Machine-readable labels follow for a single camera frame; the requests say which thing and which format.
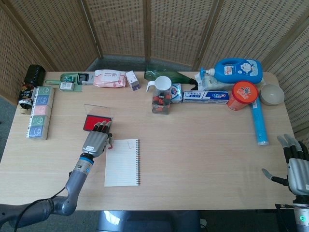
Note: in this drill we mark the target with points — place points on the blue pump bottle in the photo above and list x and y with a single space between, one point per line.
239 70

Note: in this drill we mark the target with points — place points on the red ink pad clear lid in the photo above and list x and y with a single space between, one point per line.
93 120

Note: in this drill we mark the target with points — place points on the dark sauce bottle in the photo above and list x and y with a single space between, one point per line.
30 84

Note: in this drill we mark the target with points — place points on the pink wet wipes pack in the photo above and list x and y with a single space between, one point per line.
108 78

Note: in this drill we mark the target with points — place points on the orange cylindrical canister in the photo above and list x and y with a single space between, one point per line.
242 94

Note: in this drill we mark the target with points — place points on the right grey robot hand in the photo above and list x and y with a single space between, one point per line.
299 174

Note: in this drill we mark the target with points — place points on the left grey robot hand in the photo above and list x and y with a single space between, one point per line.
95 142

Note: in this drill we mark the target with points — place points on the blue white toothpaste box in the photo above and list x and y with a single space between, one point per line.
205 96

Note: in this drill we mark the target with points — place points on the green glass bottle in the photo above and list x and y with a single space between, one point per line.
178 76

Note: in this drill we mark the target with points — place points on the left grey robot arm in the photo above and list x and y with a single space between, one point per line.
74 183

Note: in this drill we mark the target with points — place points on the small red stamp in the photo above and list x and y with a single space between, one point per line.
109 148

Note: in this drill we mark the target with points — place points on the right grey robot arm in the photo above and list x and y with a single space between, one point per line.
301 215

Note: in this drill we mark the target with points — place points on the white spiral notepad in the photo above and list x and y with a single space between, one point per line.
123 164

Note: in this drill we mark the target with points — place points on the small green box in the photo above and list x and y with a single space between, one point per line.
69 78

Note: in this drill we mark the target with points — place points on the clear coffee capsule box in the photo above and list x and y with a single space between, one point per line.
160 102

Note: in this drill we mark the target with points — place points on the white refill pouch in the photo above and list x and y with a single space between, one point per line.
212 83

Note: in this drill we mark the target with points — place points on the green plastic dustpan tray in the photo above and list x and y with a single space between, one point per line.
77 89

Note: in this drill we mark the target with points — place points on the beige bowl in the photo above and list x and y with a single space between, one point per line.
271 94

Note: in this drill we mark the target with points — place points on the white blue soap box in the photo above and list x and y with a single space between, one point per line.
176 93

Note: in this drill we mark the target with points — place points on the blue cylindrical tube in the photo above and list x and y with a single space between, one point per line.
260 123

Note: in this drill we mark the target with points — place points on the multicolour tissue packet bundle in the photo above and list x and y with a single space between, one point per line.
39 112

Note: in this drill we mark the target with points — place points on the woven folding screen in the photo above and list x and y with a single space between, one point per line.
169 29

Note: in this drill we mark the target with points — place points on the white purple small carton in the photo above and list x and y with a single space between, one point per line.
132 81

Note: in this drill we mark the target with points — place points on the small white box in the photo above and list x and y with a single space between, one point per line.
66 86

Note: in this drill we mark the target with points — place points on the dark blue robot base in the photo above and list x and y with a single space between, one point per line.
144 221

